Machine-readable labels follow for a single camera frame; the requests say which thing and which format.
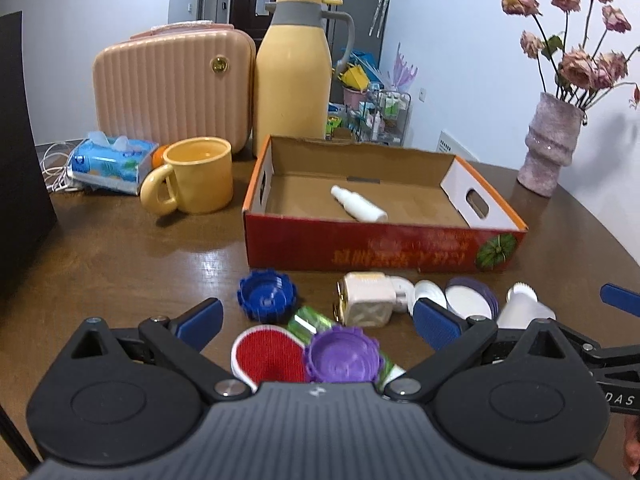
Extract white bottle with ribbed cap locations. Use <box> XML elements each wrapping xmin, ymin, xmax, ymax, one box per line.
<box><xmin>496</xmin><ymin>282</ymin><xmax>557</xmax><ymax>331</ymax></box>

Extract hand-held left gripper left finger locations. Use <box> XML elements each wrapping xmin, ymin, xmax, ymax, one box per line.
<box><xmin>70</xmin><ymin>298</ymin><xmax>253</xmax><ymax>405</ymax></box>

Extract blue tissue pack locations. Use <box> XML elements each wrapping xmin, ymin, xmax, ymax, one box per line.
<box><xmin>67</xmin><ymin>131</ymin><xmax>159</xmax><ymax>196</ymax></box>

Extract dark brown door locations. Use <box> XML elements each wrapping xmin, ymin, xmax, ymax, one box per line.
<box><xmin>230</xmin><ymin>0</ymin><xmax>312</xmax><ymax>53</ymax></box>

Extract white wall panel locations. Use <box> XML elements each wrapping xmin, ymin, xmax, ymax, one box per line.
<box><xmin>437</xmin><ymin>130</ymin><xmax>477</xmax><ymax>162</ymax></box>

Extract purple ridged bottle cap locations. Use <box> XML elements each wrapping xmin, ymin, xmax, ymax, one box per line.
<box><xmin>304</xmin><ymin>326</ymin><xmax>382</xmax><ymax>384</ymax></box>

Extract pink textured vase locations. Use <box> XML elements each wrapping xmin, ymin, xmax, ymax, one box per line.
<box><xmin>517</xmin><ymin>92</ymin><xmax>587</xmax><ymax>197</ymax></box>

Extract white cables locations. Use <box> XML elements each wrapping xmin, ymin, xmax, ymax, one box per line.
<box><xmin>41</xmin><ymin>141</ymin><xmax>86</xmax><ymax>193</ymax></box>

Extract white folded umbrella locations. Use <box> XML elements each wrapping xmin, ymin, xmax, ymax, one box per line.
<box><xmin>369</xmin><ymin>0</ymin><xmax>393</xmax><ymax>38</ymax></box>

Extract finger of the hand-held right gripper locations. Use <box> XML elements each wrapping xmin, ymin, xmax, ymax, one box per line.
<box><xmin>562</xmin><ymin>327</ymin><xmax>640</xmax><ymax>378</ymax></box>
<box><xmin>600</xmin><ymin>283</ymin><xmax>640</xmax><ymax>319</ymax></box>

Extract white plastic cup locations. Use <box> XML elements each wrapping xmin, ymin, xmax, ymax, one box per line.
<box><xmin>412</xmin><ymin>280</ymin><xmax>447</xmax><ymax>315</ymax></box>

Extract grey refrigerator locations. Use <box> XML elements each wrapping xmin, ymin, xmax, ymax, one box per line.
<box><xmin>327</xmin><ymin>0</ymin><xmax>393</xmax><ymax>107</ymax></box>

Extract blue ridged bottle cap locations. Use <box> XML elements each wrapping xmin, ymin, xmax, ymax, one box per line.
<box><xmin>237</xmin><ymin>269</ymin><xmax>297</xmax><ymax>323</ymax></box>

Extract black tripod leg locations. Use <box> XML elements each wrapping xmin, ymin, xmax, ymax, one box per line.
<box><xmin>0</xmin><ymin>404</ymin><xmax>41</xmax><ymax>473</ymax></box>

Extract pink ribbed suitcase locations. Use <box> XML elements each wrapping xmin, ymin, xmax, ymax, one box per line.
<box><xmin>92</xmin><ymin>20</ymin><xmax>257</xmax><ymax>155</ymax></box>

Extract red cardboard box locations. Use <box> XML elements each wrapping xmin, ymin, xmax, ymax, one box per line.
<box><xmin>242</xmin><ymin>135</ymin><xmax>529</xmax><ymax>272</ymax></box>

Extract white spray bottle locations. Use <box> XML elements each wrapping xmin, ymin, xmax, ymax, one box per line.
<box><xmin>330</xmin><ymin>185</ymin><xmax>389</xmax><ymax>223</ymax></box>

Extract red and white lint brush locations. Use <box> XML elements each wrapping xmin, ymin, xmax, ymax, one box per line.
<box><xmin>231</xmin><ymin>325</ymin><xmax>308</xmax><ymax>392</ymax></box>

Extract person's right hand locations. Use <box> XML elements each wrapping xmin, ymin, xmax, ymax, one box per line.
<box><xmin>622</xmin><ymin>416</ymin><xmax>640</xmax><ymax>477</ymax></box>

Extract wire storage cart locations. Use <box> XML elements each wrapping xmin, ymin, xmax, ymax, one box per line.
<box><xmin>350</xmin><ymin>89</ymin><xmax>412</xmax><ymax>148</ymax></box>

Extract black monitor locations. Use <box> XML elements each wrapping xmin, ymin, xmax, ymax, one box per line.
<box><xmin>0</xmin><ymin>10</ymin><xmax>58</xmax><ymax>301</ymax></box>

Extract cream square bottle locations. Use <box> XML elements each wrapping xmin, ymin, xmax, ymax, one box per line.
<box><xmin>334</xmin><ymin>272</ymin><xmax>396</xmax><ymax>328</ymax></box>

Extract yellow thermos jug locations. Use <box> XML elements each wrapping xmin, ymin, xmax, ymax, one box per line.
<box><xmin>252</xmin><ymin>0</ymin><xmax>356</xmax><ymax>158</ymax></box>

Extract purple rimmed white lid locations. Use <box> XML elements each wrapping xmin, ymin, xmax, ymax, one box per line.
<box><xmin>445</xmin><ymin>276</ymin><xmax>500</xmax><ymax>321</ymax></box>

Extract green transparent bottle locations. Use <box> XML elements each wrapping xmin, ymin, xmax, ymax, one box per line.
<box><xmin>287</xmin><ymin>305</ymin><xmax>407</xmax><ymax>392</ymax></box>

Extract yellow mug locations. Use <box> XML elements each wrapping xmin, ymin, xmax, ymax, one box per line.
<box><xmin>140</xmin><ymin>137</ymin><xmax>234</xmax><ymax>216</ymax></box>

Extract dried pink roses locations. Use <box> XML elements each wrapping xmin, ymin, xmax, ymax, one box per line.
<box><xmin>499</xmin><ymin>0</ymin><xmax>640</xmax><ymax>112</ymax></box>

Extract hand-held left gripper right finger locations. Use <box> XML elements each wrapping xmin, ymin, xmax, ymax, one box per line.
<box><xmin>382</xmin><ymin>298</ymin><xmax>577</xmax><ymax>405</ymax></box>

